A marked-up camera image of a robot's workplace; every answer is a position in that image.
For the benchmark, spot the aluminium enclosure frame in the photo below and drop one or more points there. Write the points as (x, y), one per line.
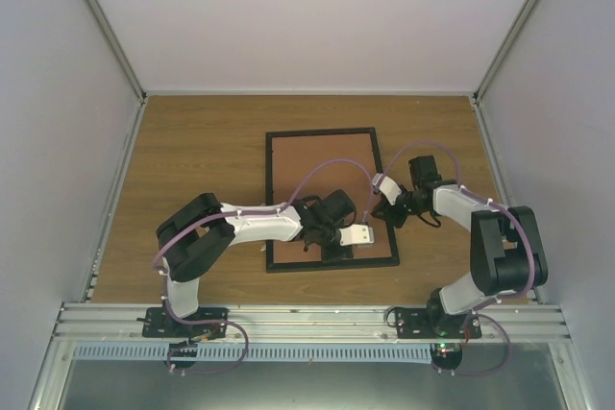
(543, 68)

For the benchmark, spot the brown backing board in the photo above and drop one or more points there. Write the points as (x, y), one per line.
(317, 165)

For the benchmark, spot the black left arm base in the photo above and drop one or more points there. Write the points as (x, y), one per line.
(205, 323)

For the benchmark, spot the black picture frame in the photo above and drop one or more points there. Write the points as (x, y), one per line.
(269, 179)

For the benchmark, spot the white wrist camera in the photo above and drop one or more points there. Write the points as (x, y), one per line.
(356, 235)
(385, 186)

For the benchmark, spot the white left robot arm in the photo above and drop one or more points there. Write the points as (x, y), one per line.
(193, 239)

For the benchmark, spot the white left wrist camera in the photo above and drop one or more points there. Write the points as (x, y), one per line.
(356, 235)

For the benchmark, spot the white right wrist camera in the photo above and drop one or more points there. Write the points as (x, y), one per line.
(385, 186)

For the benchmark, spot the aluminium mounting rail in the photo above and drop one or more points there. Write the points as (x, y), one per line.
(529, 323)

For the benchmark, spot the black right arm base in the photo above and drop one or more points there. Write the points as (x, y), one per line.
(430, 324)

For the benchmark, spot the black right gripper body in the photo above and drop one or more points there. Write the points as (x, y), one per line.
(399, 219)

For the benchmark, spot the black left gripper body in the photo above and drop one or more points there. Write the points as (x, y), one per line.
(329, 255)

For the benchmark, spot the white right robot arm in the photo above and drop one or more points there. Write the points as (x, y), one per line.
(506, 253)

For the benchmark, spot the grey slotted cable duct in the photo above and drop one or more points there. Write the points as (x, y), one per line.
(259, 352)

